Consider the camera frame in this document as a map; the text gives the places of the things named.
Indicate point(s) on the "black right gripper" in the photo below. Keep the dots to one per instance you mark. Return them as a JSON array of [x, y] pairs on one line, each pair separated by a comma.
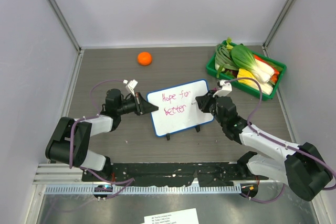
[[203, 101]]

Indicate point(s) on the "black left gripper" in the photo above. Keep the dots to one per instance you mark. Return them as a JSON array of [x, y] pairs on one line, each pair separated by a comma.
[[142, 106]]

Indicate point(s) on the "blue framed whiteboard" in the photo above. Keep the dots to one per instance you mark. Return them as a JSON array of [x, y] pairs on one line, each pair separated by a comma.
[[176, 111]]

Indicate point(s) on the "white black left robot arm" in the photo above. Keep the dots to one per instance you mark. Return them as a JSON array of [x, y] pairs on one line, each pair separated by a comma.
[[69, 143]]

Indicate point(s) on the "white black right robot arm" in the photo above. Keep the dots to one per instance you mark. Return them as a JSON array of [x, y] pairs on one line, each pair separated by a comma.
[[301, 167]]

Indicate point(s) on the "green plastic basket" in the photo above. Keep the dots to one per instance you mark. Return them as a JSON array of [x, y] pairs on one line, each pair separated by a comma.
[[229, 74]]

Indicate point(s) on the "green long beans bundle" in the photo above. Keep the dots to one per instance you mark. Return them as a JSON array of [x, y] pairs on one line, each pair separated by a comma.
[[223, 60]]

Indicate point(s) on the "orange tangerine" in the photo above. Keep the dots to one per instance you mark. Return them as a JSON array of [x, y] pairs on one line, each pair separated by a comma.
[[144, 58]]

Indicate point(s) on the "green bok choy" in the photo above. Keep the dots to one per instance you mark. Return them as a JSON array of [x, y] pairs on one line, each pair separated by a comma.
[[244, 58]]

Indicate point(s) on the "yellow white napa cabbage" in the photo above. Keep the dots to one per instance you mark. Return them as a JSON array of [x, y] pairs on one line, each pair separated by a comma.
[[247, 78]]

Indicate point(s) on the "red orange pepper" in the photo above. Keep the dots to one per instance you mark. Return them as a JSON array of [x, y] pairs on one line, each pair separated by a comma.
[[269, 68]]

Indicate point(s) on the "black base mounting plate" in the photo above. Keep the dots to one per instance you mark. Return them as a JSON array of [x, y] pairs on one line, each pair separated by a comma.
[[208, 174]]

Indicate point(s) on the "white printed paper sheet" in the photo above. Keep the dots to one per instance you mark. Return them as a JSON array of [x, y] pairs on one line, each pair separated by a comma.
[[188, 216]]

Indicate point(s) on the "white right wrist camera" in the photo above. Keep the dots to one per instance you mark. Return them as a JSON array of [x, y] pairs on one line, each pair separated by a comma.
[[223, 89]]

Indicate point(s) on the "slotted cable duct rail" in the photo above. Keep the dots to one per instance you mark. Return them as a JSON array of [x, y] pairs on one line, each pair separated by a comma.
[[99, 189]]

